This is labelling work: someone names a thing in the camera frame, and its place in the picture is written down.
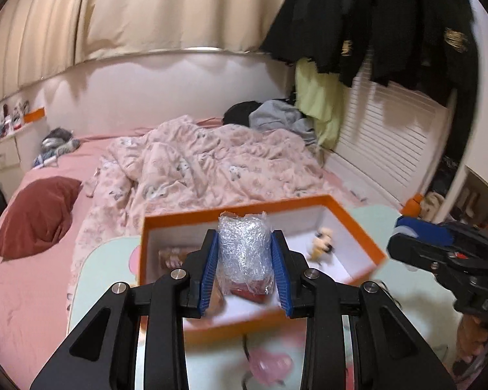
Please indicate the beige plush toy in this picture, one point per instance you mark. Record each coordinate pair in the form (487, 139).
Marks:
(433, 203)

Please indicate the white slatted panel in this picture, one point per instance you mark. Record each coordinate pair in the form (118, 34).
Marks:
(390, 138)

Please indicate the yellow-green garment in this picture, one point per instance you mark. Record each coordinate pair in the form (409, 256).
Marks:
(317, 97)

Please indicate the grey striped clothes pile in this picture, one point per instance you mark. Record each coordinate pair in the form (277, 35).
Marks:
(57, 142)

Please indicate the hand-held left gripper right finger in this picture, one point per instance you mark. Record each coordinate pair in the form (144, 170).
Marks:
(280, 276)

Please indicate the orange cardboard box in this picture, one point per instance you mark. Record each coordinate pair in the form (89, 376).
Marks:
(341, 262)

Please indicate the bubble-wrapped red packet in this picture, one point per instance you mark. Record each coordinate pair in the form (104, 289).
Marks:
(246, 248)

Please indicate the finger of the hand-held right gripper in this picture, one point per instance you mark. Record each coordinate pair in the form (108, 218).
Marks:
(423, 229)

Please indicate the bed with pink sheet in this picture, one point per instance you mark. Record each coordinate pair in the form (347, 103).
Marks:
(8, 292)

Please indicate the black hanging jacket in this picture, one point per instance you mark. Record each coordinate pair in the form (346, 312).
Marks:
(309, 8)

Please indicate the dark red pillow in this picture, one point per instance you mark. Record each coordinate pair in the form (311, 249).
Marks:
(36, 215)

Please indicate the row of small figurines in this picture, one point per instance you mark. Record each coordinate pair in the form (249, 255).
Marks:
(16, 109)

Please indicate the small orange box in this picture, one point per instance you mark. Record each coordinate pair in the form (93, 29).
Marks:
(34, 114)

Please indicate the beige curtain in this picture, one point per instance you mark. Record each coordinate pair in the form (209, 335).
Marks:
(126, 8)

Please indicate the white bookshelf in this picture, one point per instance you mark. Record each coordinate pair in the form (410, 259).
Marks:
(471, 195)

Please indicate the person's right hand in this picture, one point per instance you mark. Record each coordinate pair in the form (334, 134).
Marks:
(471, 337)

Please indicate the brown patterned pouch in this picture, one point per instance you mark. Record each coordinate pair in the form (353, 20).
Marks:
(173, 258)

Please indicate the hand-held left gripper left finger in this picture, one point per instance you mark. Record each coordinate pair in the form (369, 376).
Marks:
(209, 276)

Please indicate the pink floral printed blanket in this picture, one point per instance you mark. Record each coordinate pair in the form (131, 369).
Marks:
(187, 170)

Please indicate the black jacket with gold embroidery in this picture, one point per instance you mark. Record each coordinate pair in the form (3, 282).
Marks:
(410, 20)

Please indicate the black clothing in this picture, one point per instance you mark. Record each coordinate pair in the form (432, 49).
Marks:
(240, 111)

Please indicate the pink translucent plastic toy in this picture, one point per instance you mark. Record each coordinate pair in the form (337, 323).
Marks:
(268, 363)

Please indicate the white nightstand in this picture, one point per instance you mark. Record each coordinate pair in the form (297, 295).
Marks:
(4, 156)

